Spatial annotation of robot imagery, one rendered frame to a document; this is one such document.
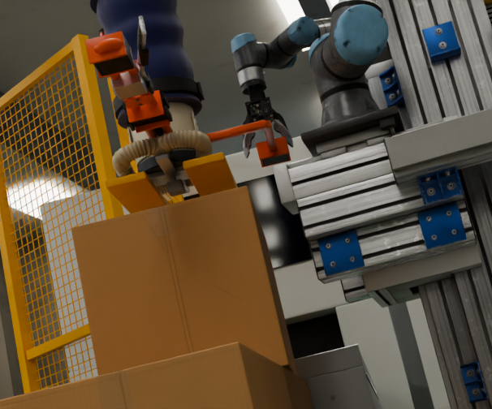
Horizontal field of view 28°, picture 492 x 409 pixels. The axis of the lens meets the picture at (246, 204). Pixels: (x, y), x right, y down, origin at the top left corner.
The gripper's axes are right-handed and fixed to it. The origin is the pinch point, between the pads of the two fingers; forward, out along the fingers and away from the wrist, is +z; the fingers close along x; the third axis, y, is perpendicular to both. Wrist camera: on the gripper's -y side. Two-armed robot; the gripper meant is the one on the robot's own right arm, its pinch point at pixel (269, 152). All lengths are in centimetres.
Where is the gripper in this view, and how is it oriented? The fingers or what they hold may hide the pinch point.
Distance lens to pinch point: 278.8
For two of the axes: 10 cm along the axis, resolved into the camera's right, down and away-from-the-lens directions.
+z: 2.2, 9.4, -2.5
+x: 9.7, -2.3, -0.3
